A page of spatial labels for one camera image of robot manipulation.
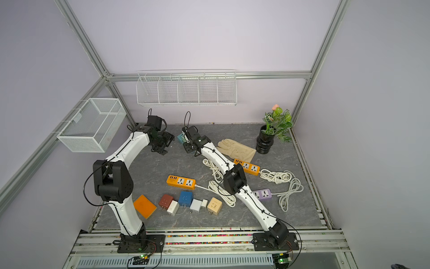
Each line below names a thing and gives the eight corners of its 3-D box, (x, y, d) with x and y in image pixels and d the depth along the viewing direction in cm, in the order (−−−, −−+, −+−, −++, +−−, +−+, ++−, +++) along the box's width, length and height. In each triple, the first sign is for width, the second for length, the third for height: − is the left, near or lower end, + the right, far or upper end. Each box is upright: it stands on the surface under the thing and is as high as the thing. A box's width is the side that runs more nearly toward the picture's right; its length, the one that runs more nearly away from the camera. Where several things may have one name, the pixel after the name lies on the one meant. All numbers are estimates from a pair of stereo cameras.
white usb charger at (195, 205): (189, 210, 84) (188, 209, 83) (193, 199, 88) (192, 198, 86) (198, 212, 84) (198, 211, 82) (201, 202, 87) (201, 200, 85)
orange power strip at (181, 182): (166, 185, 94) (164, 183, 91) (170, 177, 97) (168, 174, 94) (194, 190, 92) (193, 188, 89) (197, 181, 95) (196, 178, 93)
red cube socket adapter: (160, 206, 85) (157, 203, 81) (166, 196, 89) (163, 192, 85) (169, 210, 84) (166, 207, 80) (175, 199, 88) (173, 196, 84)
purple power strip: (253, 199, 88) (254, 197, 86) (252, 190, 91) (252, 188, 89) (271, 199, 88) (272, 197, 86) (269, 190, 91) (271, 188, 89)
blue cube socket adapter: (179, 207, 85) (177, 204, 82) (181, 194, 90) (179, 191, 86) (191, 207, 85) (190, 204, 82) (193, 194, 90) (192, 191, 86)
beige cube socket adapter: (206, 210, 84) (205, 207, 80) (213, 199, 88) (212, 196, 84) (216, 216, 83) (216, 213, 78) (223, 205, 86) (223, 202, 82)
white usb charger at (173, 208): (168, 213, 82) (166, 211, 80) (174, 201, 86) (172, 199, 83) (175, 215, 81) (173, 213, 79) (180, 204, 85) (179, 202, 82)
